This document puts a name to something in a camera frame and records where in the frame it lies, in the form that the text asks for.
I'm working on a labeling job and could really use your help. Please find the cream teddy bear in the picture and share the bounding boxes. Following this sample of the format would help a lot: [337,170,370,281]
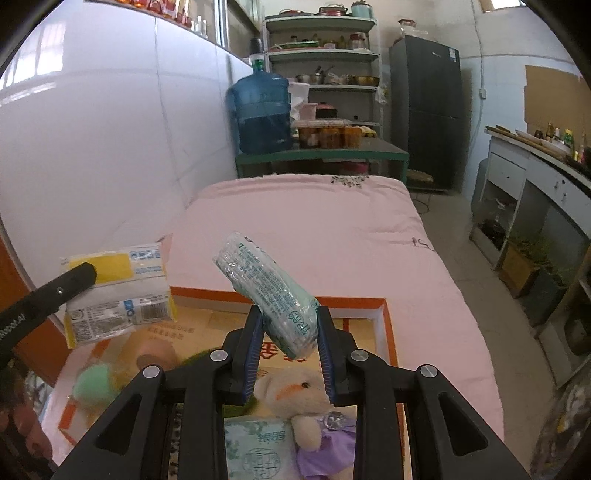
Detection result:
[255,369,358,480]

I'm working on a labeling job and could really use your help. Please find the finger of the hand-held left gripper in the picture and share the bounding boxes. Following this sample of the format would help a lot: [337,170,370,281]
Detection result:
[25,263,98,326]

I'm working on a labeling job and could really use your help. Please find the leopard print scarf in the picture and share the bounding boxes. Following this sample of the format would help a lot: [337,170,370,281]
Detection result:
[167,404,185,480]

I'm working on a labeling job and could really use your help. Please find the grey kitchen counter cabinet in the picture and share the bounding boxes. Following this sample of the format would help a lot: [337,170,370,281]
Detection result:
[471,127,591,388]

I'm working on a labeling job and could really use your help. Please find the green plush ball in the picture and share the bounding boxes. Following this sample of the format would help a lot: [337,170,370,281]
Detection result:
[74,362,118,409]

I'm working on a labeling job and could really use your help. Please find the leafy green plants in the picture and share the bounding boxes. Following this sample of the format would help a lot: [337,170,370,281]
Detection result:
[501,235,570,298]

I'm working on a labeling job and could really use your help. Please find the row of condiment bottles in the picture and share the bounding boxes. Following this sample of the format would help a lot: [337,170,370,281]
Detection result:
[533,121,591,167]

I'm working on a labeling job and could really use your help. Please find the orange-rimmed cardboard box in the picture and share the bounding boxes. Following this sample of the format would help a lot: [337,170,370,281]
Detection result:
[58,285,409,480]

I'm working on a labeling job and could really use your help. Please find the blue water jug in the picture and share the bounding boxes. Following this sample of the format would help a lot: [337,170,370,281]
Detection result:
[226,58,293,155]

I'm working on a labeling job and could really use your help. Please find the green low table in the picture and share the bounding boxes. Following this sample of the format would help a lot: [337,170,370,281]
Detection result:
[235,138,410,185]

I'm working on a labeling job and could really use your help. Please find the green metal shelf rack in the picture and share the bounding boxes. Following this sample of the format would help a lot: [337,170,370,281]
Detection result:
[263,14,384,139]

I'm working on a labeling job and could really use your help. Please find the green patterned tissue packet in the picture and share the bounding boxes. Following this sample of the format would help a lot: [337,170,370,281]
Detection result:
[212,231,320,360]
[225,418,298,480]

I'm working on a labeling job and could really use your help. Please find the dark grey refrigerator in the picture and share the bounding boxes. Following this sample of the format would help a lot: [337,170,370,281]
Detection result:
[389,36,468,192]

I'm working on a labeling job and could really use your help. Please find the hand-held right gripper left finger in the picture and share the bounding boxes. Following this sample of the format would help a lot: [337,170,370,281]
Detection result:
[55,305,265,480]

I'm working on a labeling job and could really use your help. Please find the white plastic container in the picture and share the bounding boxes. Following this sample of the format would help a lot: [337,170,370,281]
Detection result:
[288,82,311,121]

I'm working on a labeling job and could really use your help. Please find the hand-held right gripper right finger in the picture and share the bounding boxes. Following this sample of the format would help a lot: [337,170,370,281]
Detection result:
[316,306,532,480]

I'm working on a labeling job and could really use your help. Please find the row of red containers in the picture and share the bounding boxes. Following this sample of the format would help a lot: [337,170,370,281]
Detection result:
[117,0,192,21]

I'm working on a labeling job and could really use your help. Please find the cardboard wall sheets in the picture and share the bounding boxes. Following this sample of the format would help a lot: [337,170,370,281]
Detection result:
[524,65,591,134]

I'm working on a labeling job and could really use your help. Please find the yellow and white tissue pack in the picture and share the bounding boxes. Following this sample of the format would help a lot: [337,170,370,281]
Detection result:
[60,244,178,349]

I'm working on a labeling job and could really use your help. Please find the orange wooden panel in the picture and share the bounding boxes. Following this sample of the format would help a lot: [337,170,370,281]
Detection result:
[0,240,70,370]

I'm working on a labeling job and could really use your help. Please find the glass jar with red lid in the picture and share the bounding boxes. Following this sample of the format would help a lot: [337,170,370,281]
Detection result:
[398,18,428,38]

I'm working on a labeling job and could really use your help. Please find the dark cooking pot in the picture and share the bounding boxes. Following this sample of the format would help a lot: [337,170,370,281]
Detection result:
[566,318,591,356]

